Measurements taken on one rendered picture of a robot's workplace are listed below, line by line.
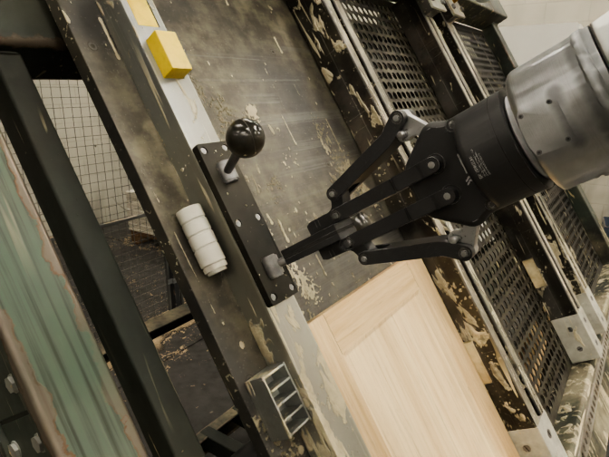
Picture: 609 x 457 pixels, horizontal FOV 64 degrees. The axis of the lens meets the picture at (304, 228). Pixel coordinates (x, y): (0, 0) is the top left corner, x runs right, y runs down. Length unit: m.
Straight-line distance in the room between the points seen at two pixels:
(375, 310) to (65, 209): 0.44
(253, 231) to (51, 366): 0.26
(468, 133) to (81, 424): 0.34
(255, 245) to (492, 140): 0.30
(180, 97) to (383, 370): 0.45
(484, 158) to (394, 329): 0.47
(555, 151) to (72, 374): 0.36
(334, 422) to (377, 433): 0.10
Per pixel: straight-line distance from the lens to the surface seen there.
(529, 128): 0.33
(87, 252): 0.57
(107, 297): 0.56
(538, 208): 1.55
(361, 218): 0.53
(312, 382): 0.57
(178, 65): 0.61
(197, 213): 0.55
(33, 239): 0.43
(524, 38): 4.54
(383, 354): 0.73
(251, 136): 0.46
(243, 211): 0.56
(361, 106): 0.92
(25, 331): 0.41
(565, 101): 0.32
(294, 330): 0.57
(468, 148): 0.34
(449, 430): 0.83
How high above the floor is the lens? 1.59
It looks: 16 degrees down
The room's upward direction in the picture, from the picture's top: straight up
